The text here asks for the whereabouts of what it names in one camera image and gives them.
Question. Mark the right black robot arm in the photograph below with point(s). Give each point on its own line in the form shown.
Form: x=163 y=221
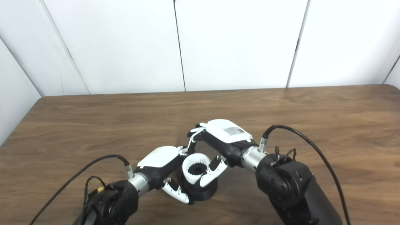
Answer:
x=293 y=187

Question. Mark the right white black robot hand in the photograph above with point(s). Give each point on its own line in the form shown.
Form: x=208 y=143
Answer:
x=228 y=137

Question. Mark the round black plastic part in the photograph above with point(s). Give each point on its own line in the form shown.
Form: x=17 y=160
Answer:
x=206 y=190

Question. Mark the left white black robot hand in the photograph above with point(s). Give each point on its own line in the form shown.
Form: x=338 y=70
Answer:
x=159 y=159

